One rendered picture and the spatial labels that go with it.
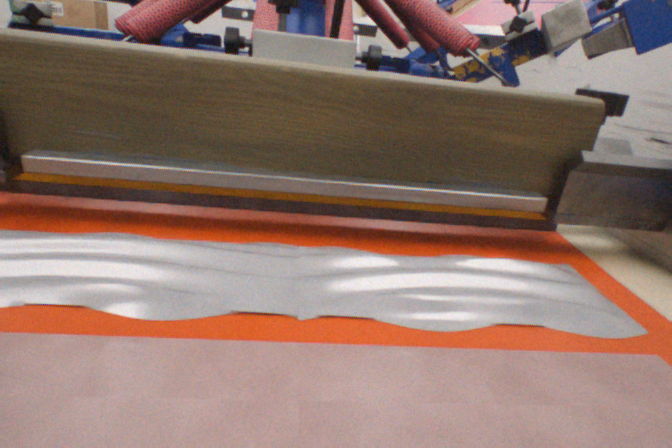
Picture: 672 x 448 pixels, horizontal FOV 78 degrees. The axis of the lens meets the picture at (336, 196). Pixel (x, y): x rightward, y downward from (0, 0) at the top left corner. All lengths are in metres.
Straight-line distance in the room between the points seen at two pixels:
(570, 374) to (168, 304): 0.18
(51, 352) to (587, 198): 0.30
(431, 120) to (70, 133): 0.22
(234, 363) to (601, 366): 0.16
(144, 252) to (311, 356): 0.11
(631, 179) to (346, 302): 0.21
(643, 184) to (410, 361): 0.22
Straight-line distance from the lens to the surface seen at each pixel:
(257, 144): 0.26
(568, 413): 0.20
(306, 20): 1.05
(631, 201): 0.34
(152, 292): 0.21
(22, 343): 0.21
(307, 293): 0.21
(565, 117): 0.31
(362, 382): 0.17
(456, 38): 0.90
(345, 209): 0.29
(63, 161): 0.28
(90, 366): 0.19
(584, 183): 0.32
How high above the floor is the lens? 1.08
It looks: 20 degrees down
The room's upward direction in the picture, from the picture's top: 7 degrees clockwise
